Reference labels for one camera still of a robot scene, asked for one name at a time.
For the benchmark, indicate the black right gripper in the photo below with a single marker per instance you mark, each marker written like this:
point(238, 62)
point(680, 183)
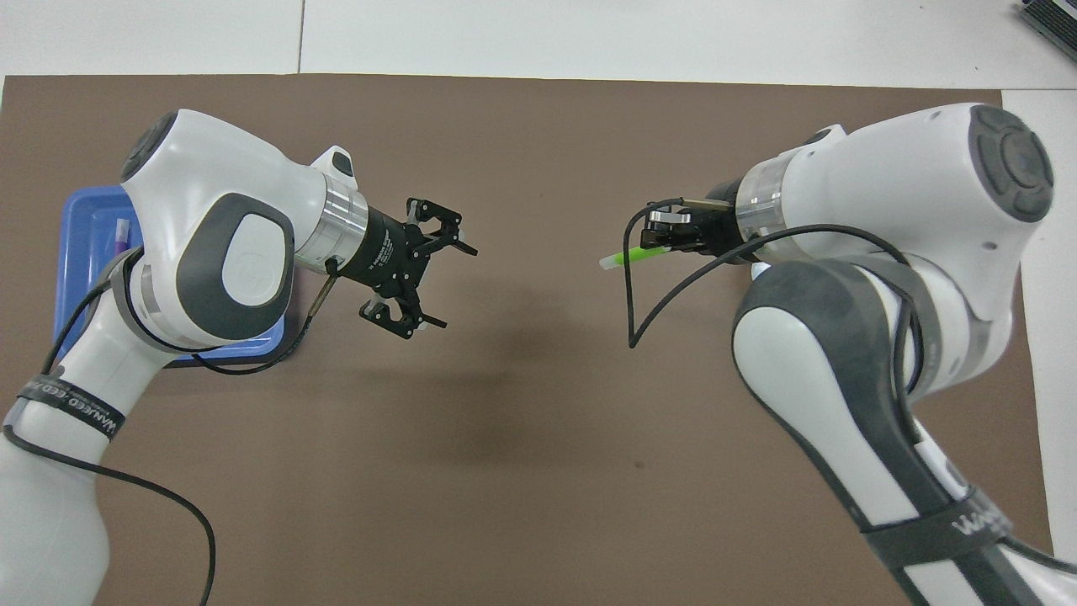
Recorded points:
point(715, 231)

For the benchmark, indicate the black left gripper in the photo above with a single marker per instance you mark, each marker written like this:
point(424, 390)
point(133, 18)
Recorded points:
point(383, 252)

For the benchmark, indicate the green marker pen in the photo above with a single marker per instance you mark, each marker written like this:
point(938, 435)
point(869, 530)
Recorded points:
point(631, 257)

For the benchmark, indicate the purple marker pen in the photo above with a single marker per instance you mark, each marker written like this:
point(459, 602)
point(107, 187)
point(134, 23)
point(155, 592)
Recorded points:
point(122, 234)

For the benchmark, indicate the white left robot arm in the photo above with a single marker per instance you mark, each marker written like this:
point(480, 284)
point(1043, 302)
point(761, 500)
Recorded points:
point(210, 194)

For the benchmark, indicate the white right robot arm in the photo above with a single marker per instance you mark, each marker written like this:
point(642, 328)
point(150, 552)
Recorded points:
point(909, 185)

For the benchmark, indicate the brown paper table mat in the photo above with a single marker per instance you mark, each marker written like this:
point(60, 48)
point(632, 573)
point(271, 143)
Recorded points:
point(538, 471)

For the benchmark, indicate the blue plastic tray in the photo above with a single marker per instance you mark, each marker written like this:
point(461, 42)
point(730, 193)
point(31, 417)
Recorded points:
point(80, 252)

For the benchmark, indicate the grey ribbed device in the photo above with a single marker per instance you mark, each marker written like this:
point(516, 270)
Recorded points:
point(1052, 21)

